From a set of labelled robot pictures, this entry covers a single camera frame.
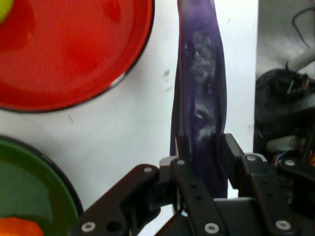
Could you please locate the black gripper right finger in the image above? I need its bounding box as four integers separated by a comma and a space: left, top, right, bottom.
218, 133, 315, 236

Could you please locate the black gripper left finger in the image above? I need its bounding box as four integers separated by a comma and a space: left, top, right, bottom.
70, 135, 231, 236

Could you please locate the purple toy eggplant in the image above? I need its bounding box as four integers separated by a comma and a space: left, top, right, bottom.
169, 0, 228, 200

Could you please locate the grey tube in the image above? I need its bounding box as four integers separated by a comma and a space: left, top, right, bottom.
287, 49, 315, 72

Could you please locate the green plate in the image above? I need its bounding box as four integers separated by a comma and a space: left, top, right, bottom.
0, 134, 85, 236

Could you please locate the orange toy tangerine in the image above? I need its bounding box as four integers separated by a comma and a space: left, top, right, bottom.
0, 216, 45, 236

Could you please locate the red plate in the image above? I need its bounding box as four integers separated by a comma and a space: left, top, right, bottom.
0, 0, 156, 114

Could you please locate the green toy apple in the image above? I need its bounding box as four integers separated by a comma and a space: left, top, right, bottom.
0, 0, 14, 25

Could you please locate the black device with wires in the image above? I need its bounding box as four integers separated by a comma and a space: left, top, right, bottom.
254, 68, 315, 150

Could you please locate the thin black wire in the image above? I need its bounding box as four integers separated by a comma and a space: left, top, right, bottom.
292, 6, 315, 51

